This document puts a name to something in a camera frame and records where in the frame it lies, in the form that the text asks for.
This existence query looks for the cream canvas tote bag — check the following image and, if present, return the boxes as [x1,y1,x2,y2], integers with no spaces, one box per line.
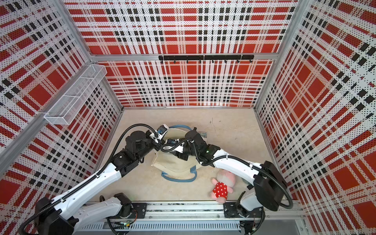
[152,125,207,183]

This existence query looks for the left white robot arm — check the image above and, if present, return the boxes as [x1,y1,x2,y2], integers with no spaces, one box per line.
[18,126,167,235]

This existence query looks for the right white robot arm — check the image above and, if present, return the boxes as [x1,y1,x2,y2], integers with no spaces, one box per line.
[169,130,293,216]

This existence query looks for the pink plush toy red dress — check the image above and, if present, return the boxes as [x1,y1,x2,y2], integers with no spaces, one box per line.
[210,169,237,204]

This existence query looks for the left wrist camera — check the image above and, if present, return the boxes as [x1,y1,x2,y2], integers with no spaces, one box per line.
[156,124,169,138]

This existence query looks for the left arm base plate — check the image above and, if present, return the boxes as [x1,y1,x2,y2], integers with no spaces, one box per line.
[117,203,147,219]

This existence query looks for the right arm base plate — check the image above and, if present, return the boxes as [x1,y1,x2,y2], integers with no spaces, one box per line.
[223,202,262,219]

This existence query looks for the white wire mesh basket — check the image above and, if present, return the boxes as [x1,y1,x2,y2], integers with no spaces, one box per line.
[44,64,107,125]

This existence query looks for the black wall hook rail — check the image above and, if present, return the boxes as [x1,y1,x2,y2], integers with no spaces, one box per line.
[158,54,255,63]

